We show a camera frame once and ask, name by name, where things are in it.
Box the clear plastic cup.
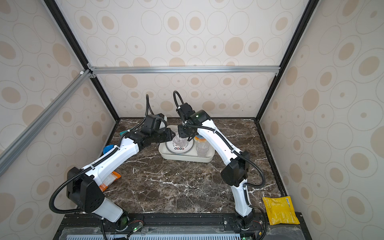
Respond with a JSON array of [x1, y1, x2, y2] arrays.
[[173, 134, 188, 148]]

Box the white plate red green characters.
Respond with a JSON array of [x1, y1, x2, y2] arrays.
[[166, 140, 194, 155]]

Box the blue bowl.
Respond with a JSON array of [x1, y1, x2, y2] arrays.
[[194, 135, 207, 142]]

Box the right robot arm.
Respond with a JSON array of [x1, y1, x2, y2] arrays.
[[177, 104, 266, 229]]

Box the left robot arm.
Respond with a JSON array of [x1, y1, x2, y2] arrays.
[[49, 114, 175, 230]]

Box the white plastic bin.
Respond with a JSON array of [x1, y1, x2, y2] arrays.
[[159, 125, 215, 163]]

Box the blue lidded cup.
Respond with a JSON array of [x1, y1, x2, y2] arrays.
[[103, 145, 115, 155]]

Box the orange snack packet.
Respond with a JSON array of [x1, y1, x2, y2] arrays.
[[99, 171, 121, 192]]

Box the yellow snack bag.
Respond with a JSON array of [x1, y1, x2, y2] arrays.
[[263, 196, 300, 226]]

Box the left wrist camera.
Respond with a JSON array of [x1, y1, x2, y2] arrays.
[[157, 114, 167, 125]]

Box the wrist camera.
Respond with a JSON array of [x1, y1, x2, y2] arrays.
[[176, 103, 196, 122], [157, 114, 167, 125]]

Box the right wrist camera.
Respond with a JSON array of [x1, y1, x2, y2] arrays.
[[176, 103, 196, 122]]

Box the horizontal aluminium rail back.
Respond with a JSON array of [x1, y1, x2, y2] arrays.
[[91, 66, 280, 74]]

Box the aluminium rail left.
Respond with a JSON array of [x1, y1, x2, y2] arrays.
[[1, 70, 91, 175]]

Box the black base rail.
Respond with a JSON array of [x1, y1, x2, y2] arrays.
[[54, 213, 311, 240]]

